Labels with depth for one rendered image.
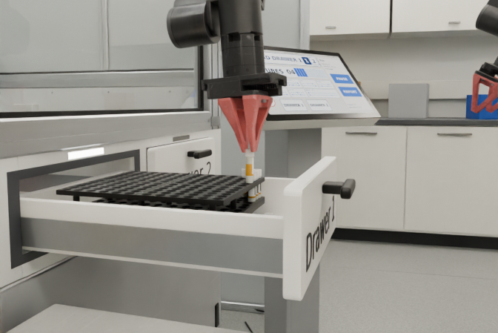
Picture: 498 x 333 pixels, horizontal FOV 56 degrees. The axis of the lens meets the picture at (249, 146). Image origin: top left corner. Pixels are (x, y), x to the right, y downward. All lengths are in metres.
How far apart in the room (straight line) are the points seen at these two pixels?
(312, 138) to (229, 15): 1.01
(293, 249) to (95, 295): 0.39
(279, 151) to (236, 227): 1.08
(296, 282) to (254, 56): 0.30
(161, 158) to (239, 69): 0.31
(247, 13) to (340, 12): 3.23
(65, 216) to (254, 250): 0.23
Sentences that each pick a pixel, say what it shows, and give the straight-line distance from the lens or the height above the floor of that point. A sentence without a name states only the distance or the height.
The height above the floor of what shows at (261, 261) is 0.85.
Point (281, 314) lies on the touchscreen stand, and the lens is 1.68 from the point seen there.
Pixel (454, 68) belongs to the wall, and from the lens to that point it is 4.21.
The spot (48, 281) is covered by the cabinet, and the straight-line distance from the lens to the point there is 0.68.
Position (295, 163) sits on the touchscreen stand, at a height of 0.81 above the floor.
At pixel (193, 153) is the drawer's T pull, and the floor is 0.91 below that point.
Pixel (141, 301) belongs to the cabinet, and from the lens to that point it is 0.89.
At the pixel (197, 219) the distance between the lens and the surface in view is 0.50.
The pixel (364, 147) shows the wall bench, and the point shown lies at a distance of 3.44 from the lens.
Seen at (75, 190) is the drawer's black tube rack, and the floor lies 0.90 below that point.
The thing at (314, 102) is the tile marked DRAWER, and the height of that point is 1.01.
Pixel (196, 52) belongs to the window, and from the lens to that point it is 1.10.
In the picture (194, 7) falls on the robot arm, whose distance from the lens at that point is 0.66.
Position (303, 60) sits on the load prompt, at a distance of 1.64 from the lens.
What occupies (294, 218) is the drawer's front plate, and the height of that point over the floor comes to 0.90.
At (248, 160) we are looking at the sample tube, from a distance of 0.63.
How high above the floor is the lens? 1.01
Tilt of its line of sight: 5 degrees down
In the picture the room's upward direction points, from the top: straight up
